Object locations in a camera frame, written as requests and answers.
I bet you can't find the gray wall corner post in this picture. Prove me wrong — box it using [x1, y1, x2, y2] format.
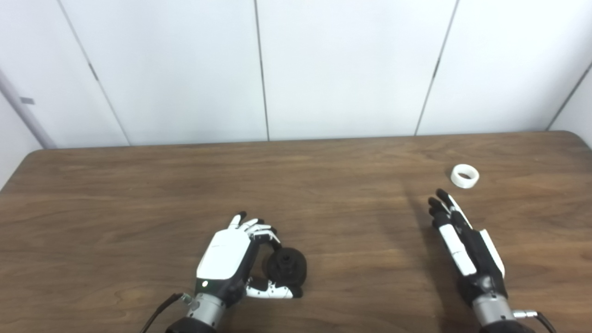
[0, 68, 57, 149]

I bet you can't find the round black part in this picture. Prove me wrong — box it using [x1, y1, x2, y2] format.
[262, 247, 308, 290]

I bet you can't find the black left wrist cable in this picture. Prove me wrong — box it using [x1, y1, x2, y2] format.
[140, 292, 186, 333]

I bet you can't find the white ring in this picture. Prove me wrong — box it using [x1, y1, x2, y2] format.
[450, 164, 480, 189]

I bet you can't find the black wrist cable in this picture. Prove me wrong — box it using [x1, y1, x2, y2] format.
[512, 310, 558, 333]
[140, 292, 186, 333]

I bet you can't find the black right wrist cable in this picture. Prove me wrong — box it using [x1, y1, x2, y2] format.
[512, 310, 558, 333]

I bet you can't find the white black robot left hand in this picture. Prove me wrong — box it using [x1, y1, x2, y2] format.
[195, 212, 303, 306]

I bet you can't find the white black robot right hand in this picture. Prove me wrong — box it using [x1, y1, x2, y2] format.
[428, 189, 507, 306]

